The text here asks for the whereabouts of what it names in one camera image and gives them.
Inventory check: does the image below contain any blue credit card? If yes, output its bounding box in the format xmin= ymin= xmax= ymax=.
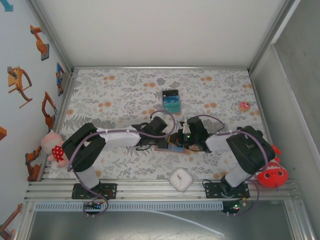
xmin=162 ymin=96 xmax=180 ymax=105

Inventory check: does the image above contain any black credit card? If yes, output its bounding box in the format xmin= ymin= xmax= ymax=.
xmin=162 ymin=89 xmax=179 ymax=99

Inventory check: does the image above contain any white square clock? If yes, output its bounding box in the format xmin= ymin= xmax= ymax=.
xmin=169 ymin=167 xmax=193 ymax=193

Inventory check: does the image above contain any wide aluminium extrusion base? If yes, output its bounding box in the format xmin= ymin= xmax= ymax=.
xmin=24 ymin=178 xmax=304 ymax=201

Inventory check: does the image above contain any floral patterned table mat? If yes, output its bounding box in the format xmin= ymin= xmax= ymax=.
xmin=48 ymin=68 xmax=273 ymax=181

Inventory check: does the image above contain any round black circuit board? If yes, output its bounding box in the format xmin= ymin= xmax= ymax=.
xmin=221 ymin=199 xmax=248 ymax=216

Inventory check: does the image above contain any thin white tube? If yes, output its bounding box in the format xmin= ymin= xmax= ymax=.
xmin=139 ymin=209 xmax=225 ymax=237

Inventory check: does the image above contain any red fish plush toy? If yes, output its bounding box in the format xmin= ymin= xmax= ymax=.
xmin=256 ymin=144 xmax=289 ymax=188

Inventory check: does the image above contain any small rectangular circuit board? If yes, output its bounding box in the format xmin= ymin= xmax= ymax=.
xmin=83 ymin=201 xmax=103 ymax=214

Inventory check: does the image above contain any pink pig plush toy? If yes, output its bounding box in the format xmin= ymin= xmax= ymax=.
xmin=41 ymin=129 xmax=70 ymax=168

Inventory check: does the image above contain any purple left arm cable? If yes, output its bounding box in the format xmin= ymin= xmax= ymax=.
xmin=66 ymin=111 xmax=176 ymax=220

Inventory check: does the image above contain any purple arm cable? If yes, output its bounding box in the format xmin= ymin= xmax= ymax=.
xmin=66 ymin=111 xmax=176 ymax=220
xmin=197 ymin=114 xmax=271 ymax=218

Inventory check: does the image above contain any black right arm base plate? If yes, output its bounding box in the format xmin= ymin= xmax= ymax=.
xmin=204 ymin=181 xmax=250 ymax=200

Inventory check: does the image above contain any white slotted cable duct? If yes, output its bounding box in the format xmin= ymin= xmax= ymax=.
xmin=33 ymin=201 xmax=225 ymax=211

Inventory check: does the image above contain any aluminium frame rail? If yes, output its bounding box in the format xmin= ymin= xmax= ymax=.
xmin=71 ymin=65 xmax=251 ymax=73
xmin=39 ymin=71 xmax=77 ymax=181

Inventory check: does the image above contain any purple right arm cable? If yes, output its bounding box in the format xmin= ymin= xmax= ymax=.
xmin=197 ymin=114 xmax=271 ymax=218

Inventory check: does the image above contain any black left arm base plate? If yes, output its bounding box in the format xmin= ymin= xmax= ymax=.
xmin=71 ymin=183 xmax=118 ymax=200

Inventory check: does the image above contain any aluminium frame post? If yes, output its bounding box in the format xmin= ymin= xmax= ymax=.
xmin=28 ymin=0 xmax=74 ymax=74
xmin=248 ymin=0 xmax=301 ymax=75

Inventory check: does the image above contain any orange grey gripper wall sticker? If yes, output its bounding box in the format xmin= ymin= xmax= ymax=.
xmin=6 ymin=66 xmax=33 ymax=109

